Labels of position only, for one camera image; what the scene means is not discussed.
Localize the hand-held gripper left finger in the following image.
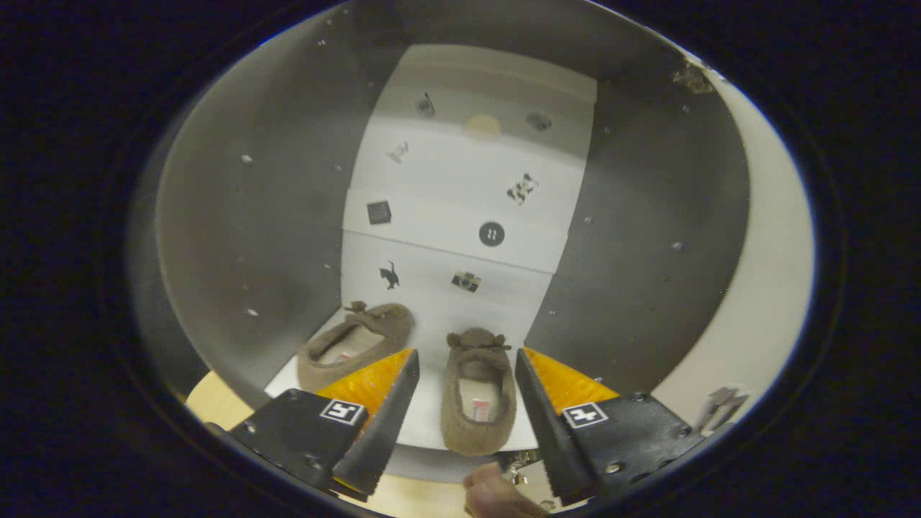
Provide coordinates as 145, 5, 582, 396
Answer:
230, 349, 421, 502

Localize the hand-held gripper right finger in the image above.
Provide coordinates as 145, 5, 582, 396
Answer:
514, 347, 709, 506

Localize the brown fuzzy slipper shoe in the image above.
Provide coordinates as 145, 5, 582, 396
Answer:
440, 327, 518, 457
297, 301, 416, 394

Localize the dark grey shoe cabinet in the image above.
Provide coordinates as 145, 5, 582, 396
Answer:
133, 0, 753, 484

